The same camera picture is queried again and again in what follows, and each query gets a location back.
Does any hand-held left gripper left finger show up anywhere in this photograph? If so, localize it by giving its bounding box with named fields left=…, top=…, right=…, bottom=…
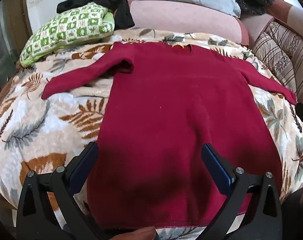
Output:
left=16, top=141, right=109, bottom=240

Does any person's left hand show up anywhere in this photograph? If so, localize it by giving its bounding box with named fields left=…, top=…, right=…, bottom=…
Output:
left=111, top=226, right=157, bottom=240

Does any red sweater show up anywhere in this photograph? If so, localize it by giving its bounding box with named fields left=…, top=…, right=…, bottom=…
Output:
left=41, top=42, right=297, bottom=230

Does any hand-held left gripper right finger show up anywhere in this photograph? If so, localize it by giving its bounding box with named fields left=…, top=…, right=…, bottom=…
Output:
left=201, top=143, right=283, bottom=240

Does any striped sofa cushion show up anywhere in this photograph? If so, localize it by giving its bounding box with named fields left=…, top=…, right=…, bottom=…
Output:
left=253, top=22, right=303, bottom=103

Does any black garment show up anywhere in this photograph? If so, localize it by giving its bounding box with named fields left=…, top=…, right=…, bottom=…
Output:
left=56, top=0, right=135, bottom=30

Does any green checkered pillow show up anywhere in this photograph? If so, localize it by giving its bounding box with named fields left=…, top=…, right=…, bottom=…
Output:
left=19, top=2, right=115, bottom=68

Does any leaf print fleece blanket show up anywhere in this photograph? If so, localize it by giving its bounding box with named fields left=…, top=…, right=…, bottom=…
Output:
left=0, top=29, right=303, bottom=240

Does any brown pink sofa armrest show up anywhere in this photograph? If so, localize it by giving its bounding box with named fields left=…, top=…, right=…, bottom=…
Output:
left=241, top=0, right=303, bottom=48

